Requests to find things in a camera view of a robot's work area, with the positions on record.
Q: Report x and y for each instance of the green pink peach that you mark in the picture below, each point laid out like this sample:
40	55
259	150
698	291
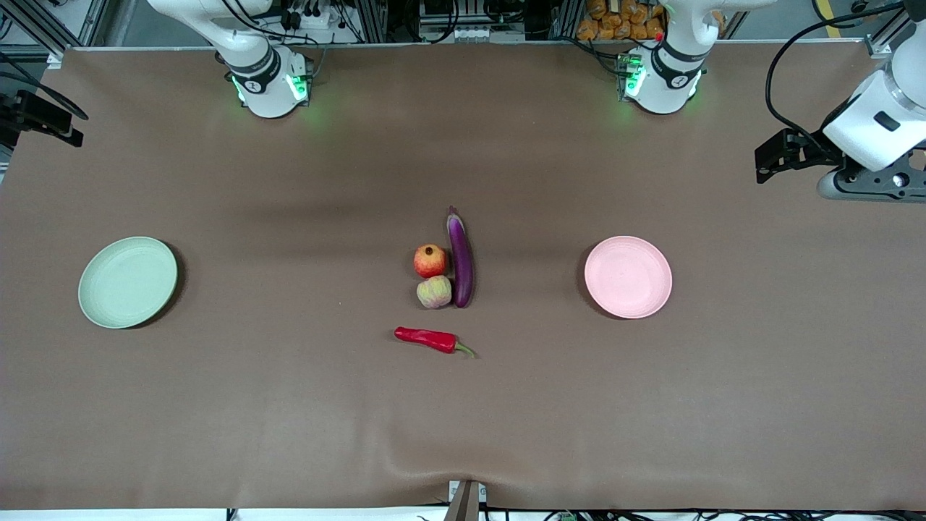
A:
434	292

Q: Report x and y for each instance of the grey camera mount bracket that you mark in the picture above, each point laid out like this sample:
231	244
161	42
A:
464	501

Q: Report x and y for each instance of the pink plate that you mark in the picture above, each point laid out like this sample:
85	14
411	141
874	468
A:
628	277

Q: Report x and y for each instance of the purple eggplant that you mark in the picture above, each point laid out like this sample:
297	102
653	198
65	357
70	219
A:
461	264

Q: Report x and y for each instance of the red pomegranate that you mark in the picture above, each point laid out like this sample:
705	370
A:
430	262

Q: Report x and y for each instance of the red chili pepper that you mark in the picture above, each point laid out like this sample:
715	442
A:
427	337

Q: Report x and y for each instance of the white power strip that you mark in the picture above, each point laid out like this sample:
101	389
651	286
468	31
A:
317	19

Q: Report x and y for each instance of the brown table mat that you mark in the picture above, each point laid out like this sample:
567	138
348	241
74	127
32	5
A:
289	405

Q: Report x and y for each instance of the light green plate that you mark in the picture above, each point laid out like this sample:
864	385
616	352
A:
126	284

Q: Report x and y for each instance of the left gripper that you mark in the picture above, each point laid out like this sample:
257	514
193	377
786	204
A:
809	144

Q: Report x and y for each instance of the aluminium frame profile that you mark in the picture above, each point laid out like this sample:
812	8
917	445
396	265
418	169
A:
890	32
54	32

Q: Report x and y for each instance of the bag of orange fruit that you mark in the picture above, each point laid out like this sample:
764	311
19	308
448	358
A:
618	20

